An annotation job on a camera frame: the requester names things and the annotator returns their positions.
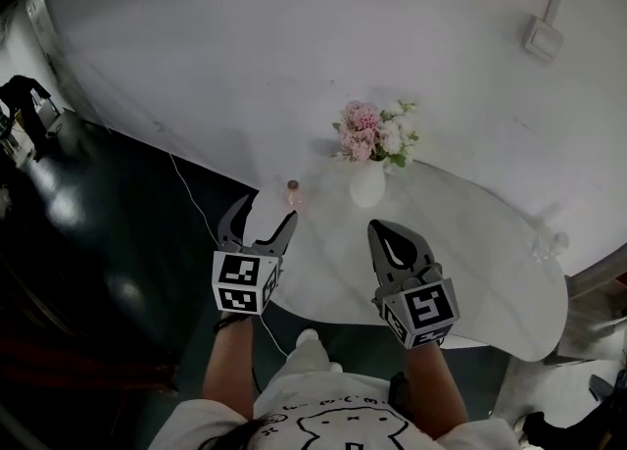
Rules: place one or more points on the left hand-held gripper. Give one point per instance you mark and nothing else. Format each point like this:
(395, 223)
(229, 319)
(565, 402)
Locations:
(238, 280)

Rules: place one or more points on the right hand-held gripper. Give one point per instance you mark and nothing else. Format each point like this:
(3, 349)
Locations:
(422, 311)

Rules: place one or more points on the small pink bottle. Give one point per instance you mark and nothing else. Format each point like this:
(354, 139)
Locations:
(294, 197)

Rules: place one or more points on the person's left forearm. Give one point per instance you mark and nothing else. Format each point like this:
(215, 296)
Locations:
(227, 364)

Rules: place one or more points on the person's right forearm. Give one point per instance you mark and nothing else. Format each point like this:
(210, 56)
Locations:
(433, 389)

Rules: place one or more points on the white vase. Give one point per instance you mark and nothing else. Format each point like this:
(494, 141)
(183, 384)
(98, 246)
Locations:
(367, 188)

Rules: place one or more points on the white table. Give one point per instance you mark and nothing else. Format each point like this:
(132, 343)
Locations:
(470, 262)

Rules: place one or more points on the black wristband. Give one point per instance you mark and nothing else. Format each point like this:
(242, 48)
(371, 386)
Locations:
(226, 323)

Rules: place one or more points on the person's white shoe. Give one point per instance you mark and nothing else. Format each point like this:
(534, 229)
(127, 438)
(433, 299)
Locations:
(307, 336)

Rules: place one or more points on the pink and white flower bouquet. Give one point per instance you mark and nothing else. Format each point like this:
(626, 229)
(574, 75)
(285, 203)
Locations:
(365, 132)

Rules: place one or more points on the person's white trouser leg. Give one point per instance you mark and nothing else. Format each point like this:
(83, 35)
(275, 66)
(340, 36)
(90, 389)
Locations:
(308, 360)

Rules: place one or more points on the black waist device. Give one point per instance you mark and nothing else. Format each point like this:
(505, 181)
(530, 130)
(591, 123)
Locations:
(399, 394)

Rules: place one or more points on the clear glass ornament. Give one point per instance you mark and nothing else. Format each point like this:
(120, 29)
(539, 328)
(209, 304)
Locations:
(547, 244)

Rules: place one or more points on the white printed t-shirt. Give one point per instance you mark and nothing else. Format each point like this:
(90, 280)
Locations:
(343, 418)

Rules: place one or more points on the white door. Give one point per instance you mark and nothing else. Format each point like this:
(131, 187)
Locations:
(49, 41)

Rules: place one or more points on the white wall switch box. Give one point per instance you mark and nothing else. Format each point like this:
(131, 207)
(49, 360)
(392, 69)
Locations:
(543, 40)

